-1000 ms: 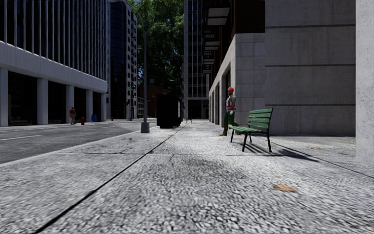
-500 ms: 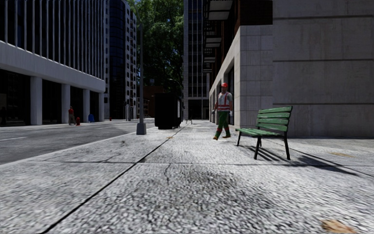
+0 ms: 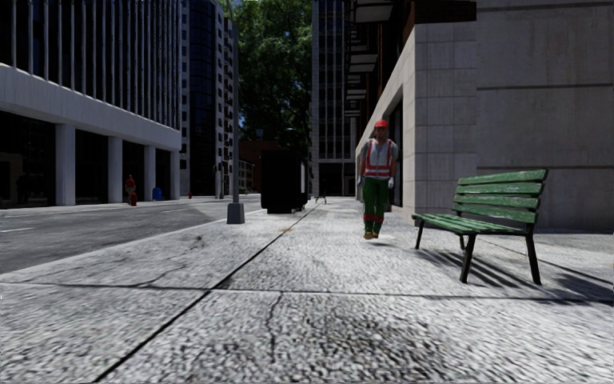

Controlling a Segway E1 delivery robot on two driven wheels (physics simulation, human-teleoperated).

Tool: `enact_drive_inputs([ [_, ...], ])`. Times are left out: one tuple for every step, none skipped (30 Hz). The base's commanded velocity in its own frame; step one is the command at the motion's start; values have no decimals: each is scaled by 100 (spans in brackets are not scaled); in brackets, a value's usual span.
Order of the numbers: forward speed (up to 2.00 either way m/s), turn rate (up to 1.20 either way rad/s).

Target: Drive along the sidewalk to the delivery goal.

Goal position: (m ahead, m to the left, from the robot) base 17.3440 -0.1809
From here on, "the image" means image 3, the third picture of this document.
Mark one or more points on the grey street lamp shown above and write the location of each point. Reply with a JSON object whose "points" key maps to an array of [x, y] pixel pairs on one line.
{"points": [[235, 144]]}

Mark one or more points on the trees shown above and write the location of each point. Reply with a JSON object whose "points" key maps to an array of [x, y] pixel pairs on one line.
{"points": [[276, 72]]}

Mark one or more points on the black bus shelter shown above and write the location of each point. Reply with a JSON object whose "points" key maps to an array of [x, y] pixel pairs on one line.
{"points": [[283, 182]]}

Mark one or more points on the white concrete office building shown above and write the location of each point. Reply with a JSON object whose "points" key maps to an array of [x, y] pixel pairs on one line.
{"points": [[86, 72]]}

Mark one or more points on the grey glass tower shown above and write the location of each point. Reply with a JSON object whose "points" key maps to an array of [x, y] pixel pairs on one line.
{"points": [[331, 96]]}

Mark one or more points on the dark glass tower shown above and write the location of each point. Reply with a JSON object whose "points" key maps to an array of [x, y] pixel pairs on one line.
{"points": [[206, 96]]}

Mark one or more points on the green bench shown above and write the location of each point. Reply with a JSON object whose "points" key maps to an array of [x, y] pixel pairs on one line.
{"points": [[499, 200], [321, 197]]}

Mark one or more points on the red brick building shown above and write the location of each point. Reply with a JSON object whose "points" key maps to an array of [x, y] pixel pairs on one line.
{"points": [[252, 165]]}

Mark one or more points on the pale concrete building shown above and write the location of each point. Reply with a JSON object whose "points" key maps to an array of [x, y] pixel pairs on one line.
{"points": [[503, 96]]}

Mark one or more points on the person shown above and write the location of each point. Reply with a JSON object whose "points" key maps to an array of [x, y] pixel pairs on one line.
{"points": [[130, 185], [378, 173]]}

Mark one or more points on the blue letter box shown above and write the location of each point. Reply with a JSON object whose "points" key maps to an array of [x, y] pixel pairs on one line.
{"points": [[157, 194]]}

